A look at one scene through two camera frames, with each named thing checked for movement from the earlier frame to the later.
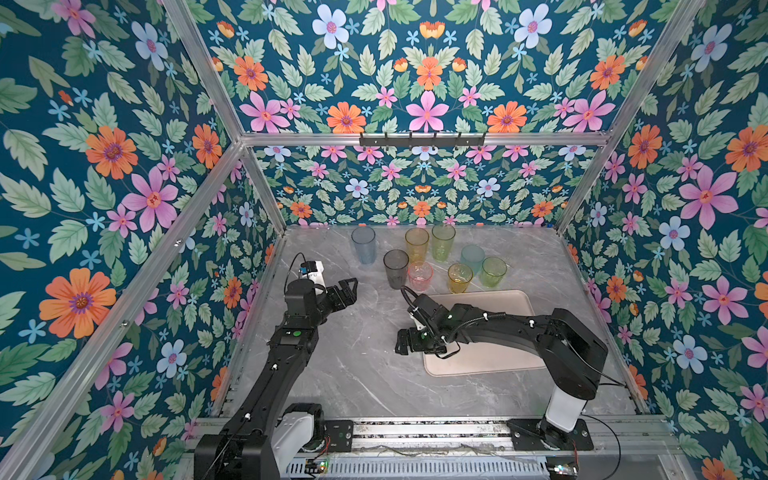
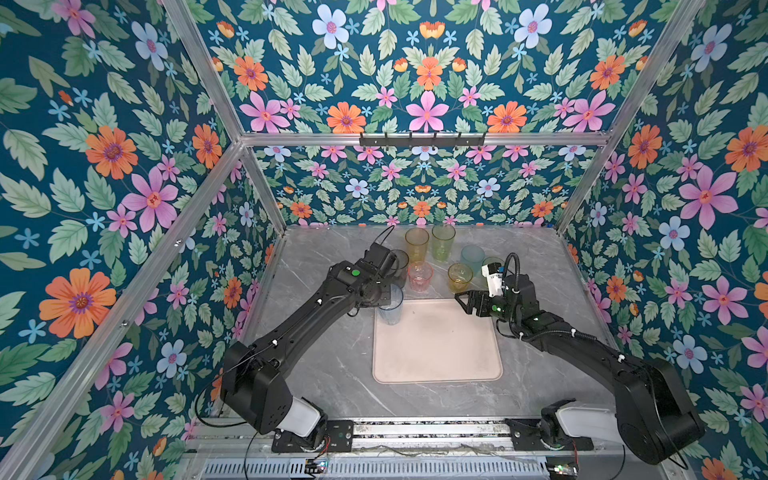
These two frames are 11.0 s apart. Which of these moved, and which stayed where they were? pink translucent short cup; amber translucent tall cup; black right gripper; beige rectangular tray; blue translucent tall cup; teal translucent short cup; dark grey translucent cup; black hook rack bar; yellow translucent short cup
Moved: beige rectangular tray; black right gripper; blue translucent tall cup
Stayed: amber translucent tall cup; pink translucent short cup; yellow translucent short cup; teal translucent short cup; black hook rack bar; dark grey translucent cup
